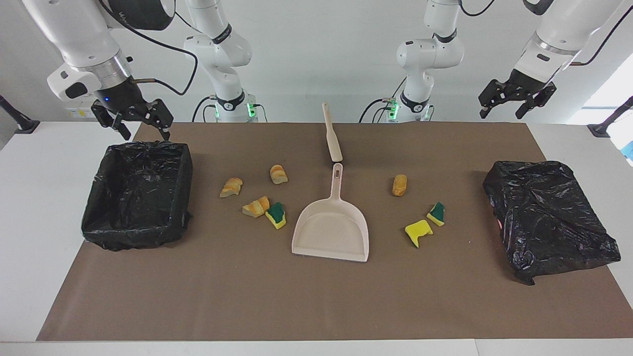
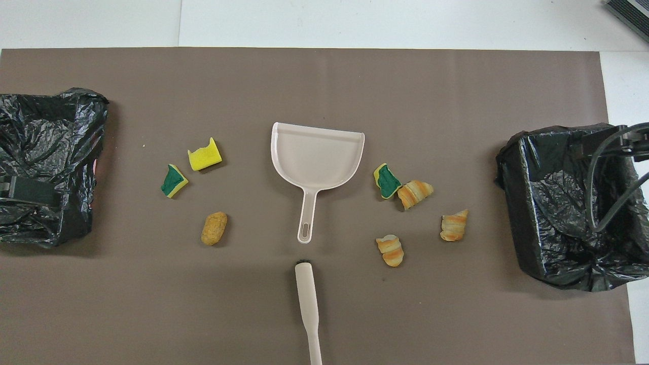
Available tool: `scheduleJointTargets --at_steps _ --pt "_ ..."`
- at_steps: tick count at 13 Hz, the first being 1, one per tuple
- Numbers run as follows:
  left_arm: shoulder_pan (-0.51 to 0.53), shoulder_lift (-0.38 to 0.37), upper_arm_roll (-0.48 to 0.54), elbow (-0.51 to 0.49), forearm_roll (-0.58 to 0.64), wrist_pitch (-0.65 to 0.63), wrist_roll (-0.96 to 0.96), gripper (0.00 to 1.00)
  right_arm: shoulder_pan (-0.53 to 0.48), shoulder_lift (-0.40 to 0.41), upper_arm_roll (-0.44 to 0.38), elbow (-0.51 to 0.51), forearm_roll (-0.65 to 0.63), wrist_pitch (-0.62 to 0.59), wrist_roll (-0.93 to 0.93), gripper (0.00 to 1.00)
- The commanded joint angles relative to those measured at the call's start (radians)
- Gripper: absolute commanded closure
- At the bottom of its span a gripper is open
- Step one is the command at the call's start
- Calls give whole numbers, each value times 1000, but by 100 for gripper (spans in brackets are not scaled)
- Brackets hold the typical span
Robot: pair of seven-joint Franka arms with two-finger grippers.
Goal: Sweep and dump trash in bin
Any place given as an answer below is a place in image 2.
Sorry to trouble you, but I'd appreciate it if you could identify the beige plastic dustpan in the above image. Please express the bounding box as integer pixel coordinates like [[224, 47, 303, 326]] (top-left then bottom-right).
[[270, 122, 366, 245]]

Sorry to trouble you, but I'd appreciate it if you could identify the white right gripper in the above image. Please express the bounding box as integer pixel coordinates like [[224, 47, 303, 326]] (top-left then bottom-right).
[[582, 123, 649, 163]]

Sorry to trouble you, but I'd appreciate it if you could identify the open bin with black bag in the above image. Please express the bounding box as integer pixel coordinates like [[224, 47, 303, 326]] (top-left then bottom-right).
[[495, 123, 649, 293]]

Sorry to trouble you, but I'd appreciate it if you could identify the brown oval bread roll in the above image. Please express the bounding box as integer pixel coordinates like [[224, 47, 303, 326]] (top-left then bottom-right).
[[201, 211, 228, 246]]

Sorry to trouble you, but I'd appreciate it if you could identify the brown paper table mat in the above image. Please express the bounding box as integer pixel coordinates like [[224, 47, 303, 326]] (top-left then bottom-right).
[[0, 47, 637, 365]]

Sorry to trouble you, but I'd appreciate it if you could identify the grey ribbed device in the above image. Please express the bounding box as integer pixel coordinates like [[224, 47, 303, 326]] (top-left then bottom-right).
[[602, 0, 649, 44]]

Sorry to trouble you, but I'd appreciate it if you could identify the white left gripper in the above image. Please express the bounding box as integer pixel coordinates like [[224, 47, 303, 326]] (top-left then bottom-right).
[[0, 175, 57, 204]]

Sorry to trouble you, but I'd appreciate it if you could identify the beige hand brush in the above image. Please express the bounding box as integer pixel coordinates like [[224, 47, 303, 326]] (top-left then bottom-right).
[[295, 260, 323, 365]]

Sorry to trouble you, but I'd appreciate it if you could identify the striped toy croissant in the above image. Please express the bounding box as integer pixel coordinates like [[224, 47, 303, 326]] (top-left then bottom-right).
[[397, 179, 435, 210], [439, 209, 470, 242], [375, 234, 405, 268]]

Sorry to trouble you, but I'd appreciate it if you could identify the green and yellow sponge piece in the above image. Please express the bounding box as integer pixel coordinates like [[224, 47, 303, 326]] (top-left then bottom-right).
[[373, 163, 403, 200], [160, 163, 189, 199]]

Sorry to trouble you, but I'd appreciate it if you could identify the black bag covered bin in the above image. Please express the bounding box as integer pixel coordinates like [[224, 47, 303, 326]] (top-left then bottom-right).
[[0, 88, 110, 249]]

